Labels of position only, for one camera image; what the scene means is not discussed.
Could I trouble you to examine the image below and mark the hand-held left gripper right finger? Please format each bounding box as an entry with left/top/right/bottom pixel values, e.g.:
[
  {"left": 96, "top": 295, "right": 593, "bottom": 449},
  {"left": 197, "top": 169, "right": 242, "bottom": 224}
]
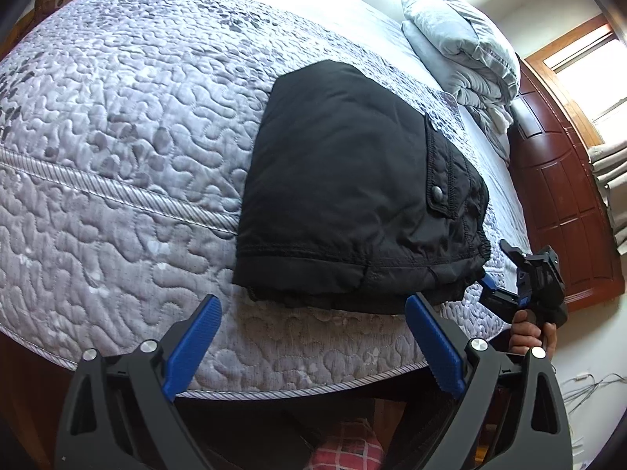
[{"left": 404, "top": 291, "right": 574, "bottom": 470}]

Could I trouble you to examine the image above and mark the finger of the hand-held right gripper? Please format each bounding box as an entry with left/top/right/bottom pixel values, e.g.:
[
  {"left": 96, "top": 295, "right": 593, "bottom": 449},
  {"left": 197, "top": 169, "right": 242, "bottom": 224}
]
[
  {"left": 498, "top": 238, "right": 533, "bottom": 266},
  {"left": 479, "top": 275, "right": 521, "bottom": 311}
]

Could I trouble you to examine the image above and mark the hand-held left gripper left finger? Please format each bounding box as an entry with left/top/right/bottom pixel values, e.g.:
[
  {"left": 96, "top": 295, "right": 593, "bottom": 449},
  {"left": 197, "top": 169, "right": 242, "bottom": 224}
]
[{"left": 54, "top": 294, "right": 223, "bottom": 470}]

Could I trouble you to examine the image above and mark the black jacket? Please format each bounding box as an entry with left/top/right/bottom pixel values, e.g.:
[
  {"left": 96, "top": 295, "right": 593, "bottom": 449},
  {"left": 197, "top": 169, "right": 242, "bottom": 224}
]
[{"left": 231, "top": 59, "right": 492, "bottom": 315}]

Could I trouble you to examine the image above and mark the person's right hand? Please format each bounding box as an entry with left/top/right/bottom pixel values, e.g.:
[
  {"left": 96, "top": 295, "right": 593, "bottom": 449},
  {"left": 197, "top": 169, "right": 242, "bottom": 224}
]
[{"left": 508, "top": 308, "right": 560, "bottom": 356}]

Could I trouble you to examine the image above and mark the wooden headboard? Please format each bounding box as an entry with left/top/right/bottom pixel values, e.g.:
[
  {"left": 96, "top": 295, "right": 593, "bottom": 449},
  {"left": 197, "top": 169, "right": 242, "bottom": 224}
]
[{"left": 507, "top": 54, "right": 627, "bottom": 312}]

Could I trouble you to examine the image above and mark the folded beige curtain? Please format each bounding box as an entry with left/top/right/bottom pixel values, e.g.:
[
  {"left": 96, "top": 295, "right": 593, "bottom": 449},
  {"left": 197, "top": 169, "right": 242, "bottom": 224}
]
[{"left": 585, "top": 141, "right": 627, "bottom": 256}]

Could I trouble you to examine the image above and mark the red plaid cloth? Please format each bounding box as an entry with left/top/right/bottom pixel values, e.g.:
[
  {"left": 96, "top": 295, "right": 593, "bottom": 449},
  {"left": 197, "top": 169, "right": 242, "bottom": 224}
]
[{"left": 308, "top": 418, "right": 386, "bottom": 470}]

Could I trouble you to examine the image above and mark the grey quilted mattress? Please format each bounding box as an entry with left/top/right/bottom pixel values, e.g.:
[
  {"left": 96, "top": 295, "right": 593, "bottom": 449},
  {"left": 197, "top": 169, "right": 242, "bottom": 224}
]
[{"left": 0, "top": 0, "right": 532, "bottom": 400}]

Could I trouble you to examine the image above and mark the folded grey duvet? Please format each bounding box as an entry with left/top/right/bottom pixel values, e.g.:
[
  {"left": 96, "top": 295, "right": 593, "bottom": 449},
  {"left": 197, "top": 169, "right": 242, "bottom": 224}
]
[{"left": 400, "top": 0, "right": 521, "bottom": 158}]

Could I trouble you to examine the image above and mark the light grey bed sheet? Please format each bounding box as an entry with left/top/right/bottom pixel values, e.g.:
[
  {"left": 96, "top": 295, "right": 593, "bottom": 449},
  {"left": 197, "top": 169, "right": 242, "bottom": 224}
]
[{"left": 161, "top": 0, "right": 533, "bottom": 255}]

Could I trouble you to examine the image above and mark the grey cable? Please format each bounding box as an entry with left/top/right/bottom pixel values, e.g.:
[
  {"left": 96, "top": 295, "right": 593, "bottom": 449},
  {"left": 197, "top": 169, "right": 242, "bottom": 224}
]
[{"left": 558, "top": 371, "right": 627, "bottom": 408}]

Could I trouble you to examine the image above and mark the sunlit window with wooden frame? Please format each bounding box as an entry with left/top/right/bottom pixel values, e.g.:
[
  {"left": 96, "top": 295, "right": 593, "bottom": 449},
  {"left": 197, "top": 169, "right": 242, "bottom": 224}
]
[{"left": 526, "top": 14, "right": 627, "bottom": 148}]

